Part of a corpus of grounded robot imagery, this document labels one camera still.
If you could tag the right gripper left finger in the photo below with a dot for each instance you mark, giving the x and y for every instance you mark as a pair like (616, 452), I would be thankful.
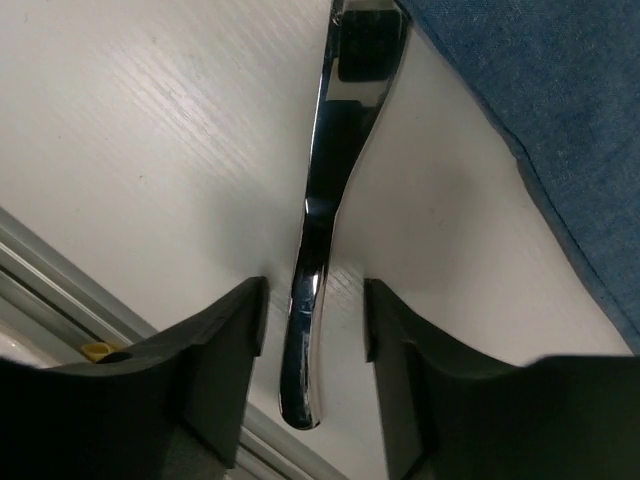
(168, 407)

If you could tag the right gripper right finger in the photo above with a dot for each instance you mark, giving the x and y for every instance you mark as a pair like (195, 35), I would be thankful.
(449, 411)

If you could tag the aluminium front rail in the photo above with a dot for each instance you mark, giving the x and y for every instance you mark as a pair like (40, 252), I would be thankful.
(60, 317)

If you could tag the silver table knife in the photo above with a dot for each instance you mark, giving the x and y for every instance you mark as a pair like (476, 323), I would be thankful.
(365, 43)

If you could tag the blue cloth napkin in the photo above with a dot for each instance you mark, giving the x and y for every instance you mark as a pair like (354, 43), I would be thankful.
(559, 81)

